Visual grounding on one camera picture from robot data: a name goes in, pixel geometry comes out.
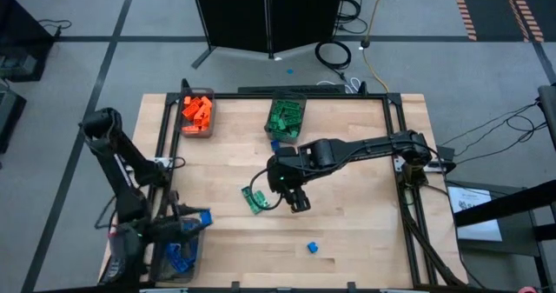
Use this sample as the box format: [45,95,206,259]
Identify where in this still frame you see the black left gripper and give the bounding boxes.
[142,203,213,247]

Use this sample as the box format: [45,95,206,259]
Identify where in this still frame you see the grey plastic bin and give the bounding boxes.
[263,90,308,145]

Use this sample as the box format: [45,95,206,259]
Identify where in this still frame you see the grey mesh bin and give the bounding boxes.
[179,87,217,139]
[149,216,207,283]

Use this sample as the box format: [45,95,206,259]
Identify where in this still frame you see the black flat bar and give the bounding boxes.
[237,83,348,96]

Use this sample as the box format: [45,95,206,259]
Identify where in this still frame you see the black folding partition screen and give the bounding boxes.
[189,0,348,70]

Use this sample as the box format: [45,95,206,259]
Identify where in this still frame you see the white paper sheet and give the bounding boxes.
[447,186,504,243]

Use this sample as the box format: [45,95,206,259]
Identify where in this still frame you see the black equipment case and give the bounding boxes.
[0,82,28,155]

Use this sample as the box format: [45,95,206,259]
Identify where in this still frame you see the black side desk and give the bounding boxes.
[451,177,556,293]

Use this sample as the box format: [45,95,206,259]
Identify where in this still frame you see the black cabinet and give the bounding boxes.
[0,0,56,84]

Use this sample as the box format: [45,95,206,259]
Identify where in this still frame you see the black cable bundle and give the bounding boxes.
[397,187,468,290]
[129,183,173,285]

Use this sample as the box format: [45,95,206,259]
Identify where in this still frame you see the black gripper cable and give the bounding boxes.
[248,167,288,212]

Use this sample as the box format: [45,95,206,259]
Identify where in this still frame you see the white cable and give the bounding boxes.
[315,77,362,95]

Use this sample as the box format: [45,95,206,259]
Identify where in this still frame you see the coiled black cable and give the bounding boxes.
[314,39,353,71]

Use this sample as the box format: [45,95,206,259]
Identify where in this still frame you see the yellow cable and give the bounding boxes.
[361,0,392,94]

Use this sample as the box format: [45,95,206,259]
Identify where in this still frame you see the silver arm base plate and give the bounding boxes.
[393,156,457,174]

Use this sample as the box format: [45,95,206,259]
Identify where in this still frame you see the black floor cable bunch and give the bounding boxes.
[334,0,369,37]

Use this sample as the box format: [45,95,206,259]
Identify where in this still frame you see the thin black floor cable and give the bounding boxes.
[37,18,73,38]

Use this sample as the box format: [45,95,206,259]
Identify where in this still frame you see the black arm supply cables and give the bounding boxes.
[451,101,549,166]

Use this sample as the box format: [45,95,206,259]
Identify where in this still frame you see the grey post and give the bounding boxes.
[537,83,556,153]

